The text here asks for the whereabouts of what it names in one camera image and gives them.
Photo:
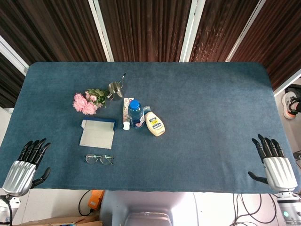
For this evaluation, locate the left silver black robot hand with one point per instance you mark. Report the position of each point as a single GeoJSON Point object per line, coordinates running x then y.
{"type": "Point", "coordinates": [20, 176]}

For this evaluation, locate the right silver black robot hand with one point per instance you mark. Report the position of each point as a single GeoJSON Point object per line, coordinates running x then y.
{"type": "Point", "coordinates": [279, 174]}

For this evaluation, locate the brown cardboard box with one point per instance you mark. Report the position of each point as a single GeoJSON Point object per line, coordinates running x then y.
{"type": "Point", "coordinates": [58, 221]}

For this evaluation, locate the dark brown curtain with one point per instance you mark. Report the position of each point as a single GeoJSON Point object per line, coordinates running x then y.
{"type": "Point", "coordinates": [145, 30]}
{"type": "Point", "coordinates": [51, 30]}
{"type": "Point", "coordinates": [282, 35]}
{"type": "Point", "coordinates": [218, 30]}
{"type": "Point", "coordinates": [7, 82]}

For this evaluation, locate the white frame post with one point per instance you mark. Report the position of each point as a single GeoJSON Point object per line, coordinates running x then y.
{"type": "Point", "coordinates": [14, 56]}
{"type": "Point", "coordinates": [191, 30]}
{"type": "Point", "coordinates": [288, 82]}
{"type": "Point", "coordinates": [246, 30]}
{"type": "Point", "coordinates": [101, 30]}

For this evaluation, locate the blue tablecloth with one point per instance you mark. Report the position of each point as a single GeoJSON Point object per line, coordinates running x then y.
{"type": "Point", "coordinates": [200, 117]}

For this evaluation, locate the cream squeeze sauce bottle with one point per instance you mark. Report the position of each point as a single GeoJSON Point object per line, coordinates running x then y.
{"type": "Point", "coordinates": [155, 123]}

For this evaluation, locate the grey white robot base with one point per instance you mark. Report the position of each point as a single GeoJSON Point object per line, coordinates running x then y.
{"type": "Point", "coordinates": [145, 207]}

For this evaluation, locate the orange device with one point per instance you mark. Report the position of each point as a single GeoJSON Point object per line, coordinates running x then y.
{"type": "Point", "coordinates": [96, 199]}

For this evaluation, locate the stainless steel cup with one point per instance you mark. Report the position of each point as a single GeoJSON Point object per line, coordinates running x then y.
{"type": "Point", "coordinates": [115, 90]}

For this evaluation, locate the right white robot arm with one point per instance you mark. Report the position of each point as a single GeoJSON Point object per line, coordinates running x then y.
{"type": "Point", "coordinates": [289, 209]}

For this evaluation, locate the blue-capped drink bottle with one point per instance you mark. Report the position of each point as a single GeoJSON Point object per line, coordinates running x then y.
{"type": "Point", "coordinates": [136, 117]}

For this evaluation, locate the eyeglasses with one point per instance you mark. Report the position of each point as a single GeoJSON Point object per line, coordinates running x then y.
{"type": "Point", "coordinates": [91, 158]}

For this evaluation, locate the blue folding glasses case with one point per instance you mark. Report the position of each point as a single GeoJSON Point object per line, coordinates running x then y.
{"type": "Point", "coordinates": [97, 136]}

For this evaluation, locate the pink rose bouquet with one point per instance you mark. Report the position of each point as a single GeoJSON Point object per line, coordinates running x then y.
{"type": "Point", "coordinates": [82, 106]}

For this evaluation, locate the white orange sneaker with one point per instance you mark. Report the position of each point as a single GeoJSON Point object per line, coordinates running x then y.
{"type": "Point", "coordinates": [288, 108]}

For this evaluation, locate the floral white-capped tube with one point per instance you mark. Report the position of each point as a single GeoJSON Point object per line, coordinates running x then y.
{"type": "Point", "coordinates": [126, 110]}

